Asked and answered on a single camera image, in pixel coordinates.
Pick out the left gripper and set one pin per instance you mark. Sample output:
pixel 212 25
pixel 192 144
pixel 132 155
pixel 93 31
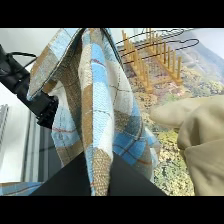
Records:
pixel 46 108

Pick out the silver frame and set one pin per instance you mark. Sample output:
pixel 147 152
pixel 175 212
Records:
pixel 33 150

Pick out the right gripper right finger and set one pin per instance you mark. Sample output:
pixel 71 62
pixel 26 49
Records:
pixel 128 181

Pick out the beige garment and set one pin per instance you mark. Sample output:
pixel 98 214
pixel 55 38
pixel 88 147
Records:
pixel 203 150

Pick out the checked shirt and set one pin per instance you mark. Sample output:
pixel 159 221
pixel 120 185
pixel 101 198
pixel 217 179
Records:
pixel 98 110

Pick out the black clothes hanger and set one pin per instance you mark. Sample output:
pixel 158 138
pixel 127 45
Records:
pixel 190 40
pixel 156 34

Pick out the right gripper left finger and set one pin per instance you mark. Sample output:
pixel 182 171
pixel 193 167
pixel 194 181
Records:
pixel 71 181

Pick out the wooden hanger rack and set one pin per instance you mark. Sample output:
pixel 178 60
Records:
pixel 146 75

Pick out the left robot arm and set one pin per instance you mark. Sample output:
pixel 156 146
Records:
pixel 15 80

